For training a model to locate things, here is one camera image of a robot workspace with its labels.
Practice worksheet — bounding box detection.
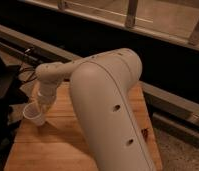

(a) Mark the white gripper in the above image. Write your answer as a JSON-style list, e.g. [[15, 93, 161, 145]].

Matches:
[[31, 82, 57, 114]]

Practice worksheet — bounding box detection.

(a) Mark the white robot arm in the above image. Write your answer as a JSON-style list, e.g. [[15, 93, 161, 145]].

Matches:
[[35, 48, 156, 171]]

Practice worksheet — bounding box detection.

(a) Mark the black equipment at left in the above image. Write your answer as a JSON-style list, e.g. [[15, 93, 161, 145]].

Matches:
[[0, 46, 30, 161]]

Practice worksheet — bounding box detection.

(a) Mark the wooden table board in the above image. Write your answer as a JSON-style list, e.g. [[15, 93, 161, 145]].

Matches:
[[3, 80, 163, 171]]

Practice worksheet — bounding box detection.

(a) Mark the dark red brown object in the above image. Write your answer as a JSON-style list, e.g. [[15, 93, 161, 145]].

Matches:
[[141, 128, 149, 138]]

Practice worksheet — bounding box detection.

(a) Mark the black cable on floor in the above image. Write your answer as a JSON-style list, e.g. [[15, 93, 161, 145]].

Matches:
[[18, 47, 44, 84]]

